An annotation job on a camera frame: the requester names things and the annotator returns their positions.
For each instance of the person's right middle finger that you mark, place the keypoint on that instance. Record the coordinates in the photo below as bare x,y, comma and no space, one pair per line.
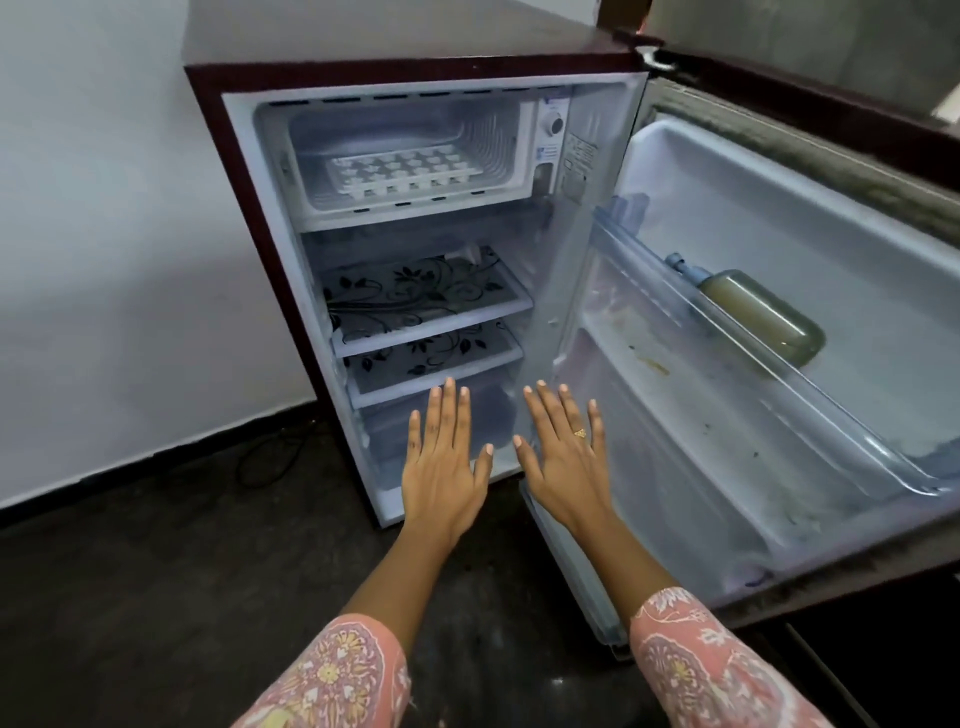
553,410

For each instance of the refrigerator door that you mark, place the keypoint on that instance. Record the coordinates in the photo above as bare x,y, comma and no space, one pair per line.
750,337

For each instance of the person's left thumb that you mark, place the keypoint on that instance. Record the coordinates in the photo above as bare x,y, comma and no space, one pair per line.
483,466

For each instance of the person's left hand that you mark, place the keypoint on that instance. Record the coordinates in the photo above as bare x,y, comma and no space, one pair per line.
439,480

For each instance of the person's right forearm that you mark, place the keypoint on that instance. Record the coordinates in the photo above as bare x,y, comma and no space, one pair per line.
675,637

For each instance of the person's left forearm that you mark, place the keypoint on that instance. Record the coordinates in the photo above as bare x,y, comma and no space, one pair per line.
352,637

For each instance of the person's left little finger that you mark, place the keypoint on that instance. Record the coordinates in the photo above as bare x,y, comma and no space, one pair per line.
413,437

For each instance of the bottle of yellowish liquid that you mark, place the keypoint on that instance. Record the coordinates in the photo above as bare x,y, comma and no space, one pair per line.
757,311

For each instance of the person's right hand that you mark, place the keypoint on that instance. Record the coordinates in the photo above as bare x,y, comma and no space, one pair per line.
564,472

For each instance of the clear door rack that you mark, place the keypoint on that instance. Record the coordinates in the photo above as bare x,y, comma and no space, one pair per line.
750,352

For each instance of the clear chiller tray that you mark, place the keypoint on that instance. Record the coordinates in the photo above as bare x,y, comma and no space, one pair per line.
427,232

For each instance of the person's right little finger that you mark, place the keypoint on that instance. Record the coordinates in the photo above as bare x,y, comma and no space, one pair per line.
597,427

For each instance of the person's left middle finger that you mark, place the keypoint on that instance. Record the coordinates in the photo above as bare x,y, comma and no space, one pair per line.
445,414

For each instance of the person's right thumb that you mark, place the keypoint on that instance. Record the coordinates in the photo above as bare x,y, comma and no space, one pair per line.
526,459

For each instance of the clear vegetable drawer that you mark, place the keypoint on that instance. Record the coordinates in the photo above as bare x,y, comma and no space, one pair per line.
442,427

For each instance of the floral glass shelf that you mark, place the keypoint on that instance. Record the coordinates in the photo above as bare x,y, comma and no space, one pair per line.
427,296
435,360

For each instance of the thermostat control panel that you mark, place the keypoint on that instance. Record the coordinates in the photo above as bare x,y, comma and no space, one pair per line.
553,146

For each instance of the maroon small refrigerator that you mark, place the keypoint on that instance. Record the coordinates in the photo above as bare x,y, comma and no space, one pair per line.
420,225

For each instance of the white ice cube tray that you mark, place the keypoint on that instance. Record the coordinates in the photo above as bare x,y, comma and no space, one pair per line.
405,174

